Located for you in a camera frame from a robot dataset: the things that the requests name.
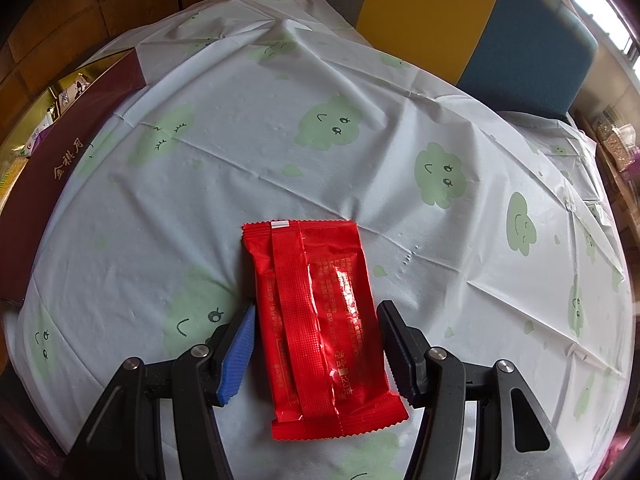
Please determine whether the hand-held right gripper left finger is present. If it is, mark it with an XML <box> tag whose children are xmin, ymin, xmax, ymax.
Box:
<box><xmin>65</xmin><ymin>299</ymin><xmax>257</xmax><ymax>480</ymax></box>

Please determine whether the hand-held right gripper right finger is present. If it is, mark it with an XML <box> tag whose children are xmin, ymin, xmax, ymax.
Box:
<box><xmin>376</xmin><ymin>300</ymin><xmax>576</xmax><ymax>480</ymax></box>

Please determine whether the long plain red snack packet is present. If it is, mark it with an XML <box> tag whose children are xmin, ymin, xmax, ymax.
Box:
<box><xmin>241</xmin><ymin>219</ymin><xmax>408</xmax><ymax>442</ymax></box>

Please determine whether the maroon and gold tin box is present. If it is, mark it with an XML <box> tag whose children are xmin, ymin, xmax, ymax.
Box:
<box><xmin>0</xmin><ymin>49</ymin><xmax>147</xmax><ymax>306</ymax></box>

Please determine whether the white brown patterned snack packet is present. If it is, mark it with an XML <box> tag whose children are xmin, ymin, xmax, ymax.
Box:
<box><xmin>59</xmin><ymin>74</ymin><xmax>93</xmax><ymax>111</ymax></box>

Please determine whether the white green cloud-print tablecloth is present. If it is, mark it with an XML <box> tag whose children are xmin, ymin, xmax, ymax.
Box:
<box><xmin>0</xmin><ymin>0</ymin><xmax>633</xmax><ymax>480</ymax></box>

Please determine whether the wooden side table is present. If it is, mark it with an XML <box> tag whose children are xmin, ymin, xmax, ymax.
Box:
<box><xmin>595</xmin><ymin>150</ymin><xmax>640</xmax><ymax>241</ymax></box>

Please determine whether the patterned tissue box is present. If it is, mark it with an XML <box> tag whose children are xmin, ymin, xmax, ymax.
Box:
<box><xmin>602</xmin><ymin>122</ymin><xmax>640</xmax><ymax>168</ymax></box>

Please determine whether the grey yellow blue chair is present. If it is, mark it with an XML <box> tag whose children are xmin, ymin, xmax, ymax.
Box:
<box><xmin>272</xmin><ymin>0</ymin><xmax>599</xmax><ymax>121</ymax></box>

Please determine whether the wooden wardrobe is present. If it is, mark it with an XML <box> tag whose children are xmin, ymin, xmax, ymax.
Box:
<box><xmin>0</xmin><ymin>0</ymin><xmax>251</xmax><ymax>126</ymax></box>

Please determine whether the window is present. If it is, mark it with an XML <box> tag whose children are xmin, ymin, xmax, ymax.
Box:
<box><xmin>550</xmin><ymin>0</ymin><xmax>640</xmax><ymax>61</ymax></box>

